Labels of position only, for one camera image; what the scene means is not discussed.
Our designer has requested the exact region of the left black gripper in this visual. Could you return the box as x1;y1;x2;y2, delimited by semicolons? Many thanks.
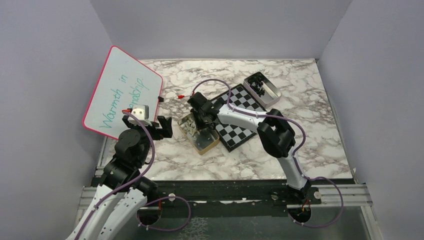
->
124;115;173;166

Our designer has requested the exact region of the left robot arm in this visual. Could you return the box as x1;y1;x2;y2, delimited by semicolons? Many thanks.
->
68;111;173;240

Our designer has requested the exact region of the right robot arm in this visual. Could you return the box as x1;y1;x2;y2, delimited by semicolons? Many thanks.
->
187;92;311;204

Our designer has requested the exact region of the black white chess board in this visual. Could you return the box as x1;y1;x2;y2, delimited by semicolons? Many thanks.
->
210;84;266;152

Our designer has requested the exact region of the white board pink rim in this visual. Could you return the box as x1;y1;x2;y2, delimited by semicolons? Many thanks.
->
82;45;164;139

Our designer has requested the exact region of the pile of black pieces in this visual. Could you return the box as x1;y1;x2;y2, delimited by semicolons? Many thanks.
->
247;72;268;97

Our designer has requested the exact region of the gold tin tray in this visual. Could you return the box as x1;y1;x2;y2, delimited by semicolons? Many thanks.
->
177;113;220;156

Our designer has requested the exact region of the red capped white marker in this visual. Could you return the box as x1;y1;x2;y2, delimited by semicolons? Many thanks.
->
177;93;193;99

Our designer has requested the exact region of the silver white tin tray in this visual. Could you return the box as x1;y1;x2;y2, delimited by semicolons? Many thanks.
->
242;72;282;109

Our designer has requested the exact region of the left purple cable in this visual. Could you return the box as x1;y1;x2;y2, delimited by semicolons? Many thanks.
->
72;110;192;240

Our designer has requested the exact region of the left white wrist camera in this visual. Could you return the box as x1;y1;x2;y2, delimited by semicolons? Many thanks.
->
130;105;151;126

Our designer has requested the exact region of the black metal base rail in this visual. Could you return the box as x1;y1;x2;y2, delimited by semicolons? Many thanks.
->
77;178;374;220

